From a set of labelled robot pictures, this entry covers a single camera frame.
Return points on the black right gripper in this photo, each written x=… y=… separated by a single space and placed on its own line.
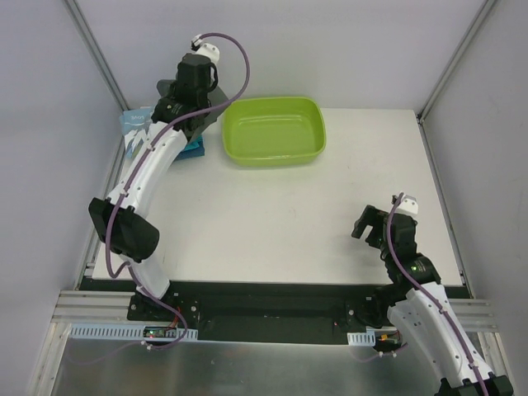
x=374 y=227

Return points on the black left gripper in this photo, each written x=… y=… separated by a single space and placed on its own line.
x=219 y=106

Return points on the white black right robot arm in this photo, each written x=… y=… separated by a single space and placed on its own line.
x=416 y=303

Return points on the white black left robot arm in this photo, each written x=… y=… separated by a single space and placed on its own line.
x=187 y=106

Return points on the teal folded t-shirt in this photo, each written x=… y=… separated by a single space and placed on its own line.
x=192 y=150

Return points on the light blue printed folded t-shirt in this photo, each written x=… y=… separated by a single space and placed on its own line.
x=134 y=128

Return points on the lime green plastic tub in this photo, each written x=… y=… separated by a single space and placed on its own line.
x=273 y=131

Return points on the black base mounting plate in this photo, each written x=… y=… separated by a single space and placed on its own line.
x=259 y=312

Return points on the right aluminium frame post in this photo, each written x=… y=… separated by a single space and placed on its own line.
x=476 y=25

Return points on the aluminium frame post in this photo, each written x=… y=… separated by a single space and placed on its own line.
x=476 y=25
x=94 y=49

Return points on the right white slotted cable duct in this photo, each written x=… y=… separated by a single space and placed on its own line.
x=361 y=339

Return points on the white slotted cable duct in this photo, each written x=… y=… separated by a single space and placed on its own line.
x=131 y=332
x=361 y=339

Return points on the left aluminium frame post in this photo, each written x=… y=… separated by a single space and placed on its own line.
x=94 y=49

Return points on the aluminium front rail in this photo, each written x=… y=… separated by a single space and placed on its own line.
x=75 y=306

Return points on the left white slotted cable duct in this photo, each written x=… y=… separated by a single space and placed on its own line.
x=131 y=332

